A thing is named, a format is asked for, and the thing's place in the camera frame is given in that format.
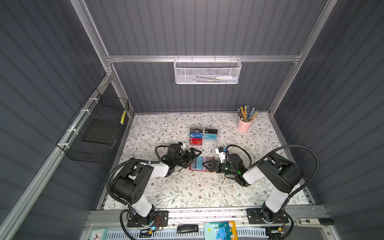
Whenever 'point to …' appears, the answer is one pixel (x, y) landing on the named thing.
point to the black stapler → (188, 228)
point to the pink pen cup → (243, 127)
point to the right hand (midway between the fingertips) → (207, 166)
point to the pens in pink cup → (247, 114)
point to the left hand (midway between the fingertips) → (198, 156)
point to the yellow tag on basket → (123, 116)
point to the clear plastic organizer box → (196, 135)
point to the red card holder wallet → (193, 166)
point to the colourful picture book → (222, 230)
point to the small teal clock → (99, 234)
